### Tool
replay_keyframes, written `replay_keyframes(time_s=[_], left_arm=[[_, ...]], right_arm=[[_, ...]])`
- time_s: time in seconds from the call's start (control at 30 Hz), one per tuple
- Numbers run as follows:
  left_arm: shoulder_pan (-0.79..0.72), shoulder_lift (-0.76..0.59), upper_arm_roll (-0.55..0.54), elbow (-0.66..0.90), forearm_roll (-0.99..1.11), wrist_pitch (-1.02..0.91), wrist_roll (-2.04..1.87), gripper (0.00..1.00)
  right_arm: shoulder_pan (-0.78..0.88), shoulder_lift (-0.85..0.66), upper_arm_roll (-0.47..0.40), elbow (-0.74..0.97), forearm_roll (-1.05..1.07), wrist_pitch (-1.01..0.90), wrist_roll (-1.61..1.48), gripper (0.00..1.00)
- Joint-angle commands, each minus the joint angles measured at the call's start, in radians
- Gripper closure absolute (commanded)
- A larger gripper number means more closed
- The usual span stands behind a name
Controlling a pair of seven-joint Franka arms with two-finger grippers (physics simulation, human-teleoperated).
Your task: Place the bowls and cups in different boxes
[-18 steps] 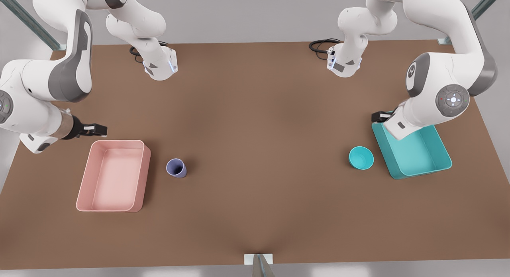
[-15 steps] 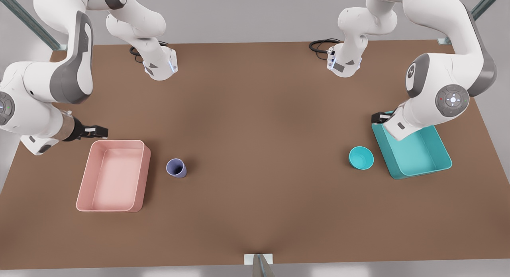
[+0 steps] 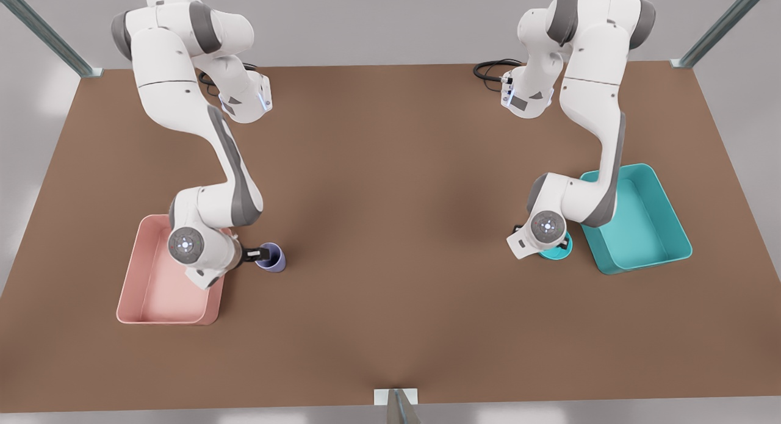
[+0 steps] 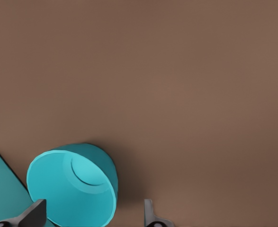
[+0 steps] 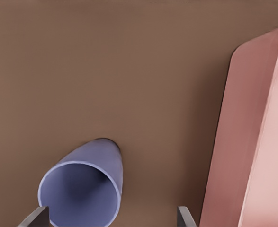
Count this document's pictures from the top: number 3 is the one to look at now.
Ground teal bowl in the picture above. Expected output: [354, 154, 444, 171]
[537, 231, 574, 261]

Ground purple cup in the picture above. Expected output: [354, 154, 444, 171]
[254, 242, 287, 273]

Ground teal box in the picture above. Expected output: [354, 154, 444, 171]
[578, 163, 694, 275]

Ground pink box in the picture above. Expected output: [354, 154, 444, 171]
[116, 214, 232, 325]

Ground black cable loop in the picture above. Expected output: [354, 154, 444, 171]
[198, 63, 258, 98]
[473, 59, 524, 84]

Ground silver frame post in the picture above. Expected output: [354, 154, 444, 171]
[669, 0, 776, 69]
[373, 387, 422, 424]
[0, 0, 104, 78]

